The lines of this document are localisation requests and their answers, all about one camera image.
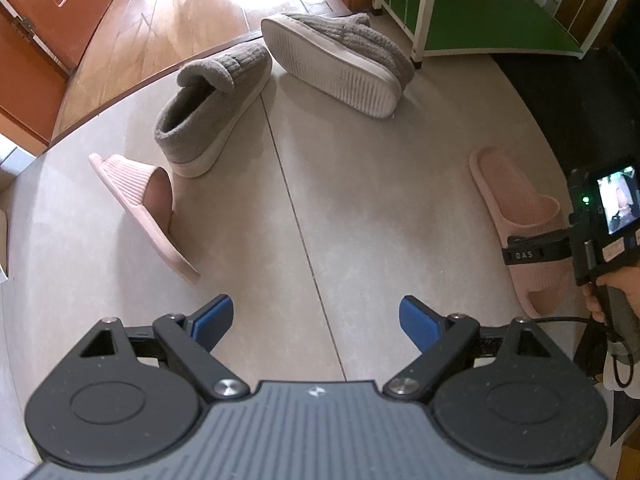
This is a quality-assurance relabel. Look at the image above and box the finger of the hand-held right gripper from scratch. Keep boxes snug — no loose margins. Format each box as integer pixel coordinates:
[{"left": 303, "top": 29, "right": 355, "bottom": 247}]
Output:
[{"left": 502, "top": 234, "right": 573, "bottom": 267}]

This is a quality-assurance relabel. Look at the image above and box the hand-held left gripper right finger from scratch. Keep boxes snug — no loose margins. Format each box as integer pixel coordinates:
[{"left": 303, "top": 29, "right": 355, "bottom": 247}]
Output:
[{"left": 382, "top": 296, "right": 566, "bottom": 403}]

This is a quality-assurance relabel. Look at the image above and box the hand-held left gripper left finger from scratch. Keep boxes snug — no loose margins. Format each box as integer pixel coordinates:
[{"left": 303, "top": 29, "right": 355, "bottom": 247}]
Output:
[{"left": 75, "top": 295, "right": 251, "bottom": 402}]

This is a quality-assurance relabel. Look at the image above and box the pink rubber slipper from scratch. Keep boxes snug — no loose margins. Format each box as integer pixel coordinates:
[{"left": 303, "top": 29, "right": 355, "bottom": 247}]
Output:
[
  {"left": 89, "top": 154, "right": 202, "bottom": 285},
  {"left": 468, "top": 146, "right": 576, "bottom": 317}
]

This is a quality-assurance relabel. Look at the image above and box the grey fleece slipper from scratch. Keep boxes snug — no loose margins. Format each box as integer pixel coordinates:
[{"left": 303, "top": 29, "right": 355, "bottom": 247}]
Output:
[
  {"left": 261, "top": 11, "right": 416, "bottom": 119},
  {"left": 152, "top": 42, "right": 273, "bottom": 178}
]

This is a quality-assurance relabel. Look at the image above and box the person's right hand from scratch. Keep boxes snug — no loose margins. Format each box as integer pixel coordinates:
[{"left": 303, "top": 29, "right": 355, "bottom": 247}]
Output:
[{"left": 584, "top": 266, "right": 640, "bottom": 333}]

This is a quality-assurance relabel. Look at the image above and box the dark floor mat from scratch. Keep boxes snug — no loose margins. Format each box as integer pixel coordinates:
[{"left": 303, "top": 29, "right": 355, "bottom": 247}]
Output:
[{"left": 492, "top": 42, "right": 640, "bottom": 196}]

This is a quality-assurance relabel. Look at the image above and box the person's white clothing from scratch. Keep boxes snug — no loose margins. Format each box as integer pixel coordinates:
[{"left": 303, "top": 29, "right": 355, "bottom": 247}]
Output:
[{"left": 600, "top": 345, "right": 640, "bottom": 413}]

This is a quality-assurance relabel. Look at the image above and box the green rack mat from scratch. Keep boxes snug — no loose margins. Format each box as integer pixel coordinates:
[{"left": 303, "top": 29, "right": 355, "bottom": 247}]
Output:
[{"left": 382, "top": 0, "right": 585, "bottom": 57}]

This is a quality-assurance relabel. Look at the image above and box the white metal rack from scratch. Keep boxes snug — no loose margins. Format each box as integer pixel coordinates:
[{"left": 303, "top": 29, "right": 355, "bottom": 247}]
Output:
[{"left": 372, "top": 0, "right": 632, "bottom": 68}]

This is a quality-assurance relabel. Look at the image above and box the orange wooden door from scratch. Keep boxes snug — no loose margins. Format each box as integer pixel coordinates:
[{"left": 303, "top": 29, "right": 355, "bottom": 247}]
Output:
[{"left": 0, "top": 0, "right": 127, "bottom": 147}]

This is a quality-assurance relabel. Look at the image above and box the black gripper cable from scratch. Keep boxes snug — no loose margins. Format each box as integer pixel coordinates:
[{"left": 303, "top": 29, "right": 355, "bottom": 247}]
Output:
[{"left": 525, "top": 314, "right": 633, "bottom": 391}]

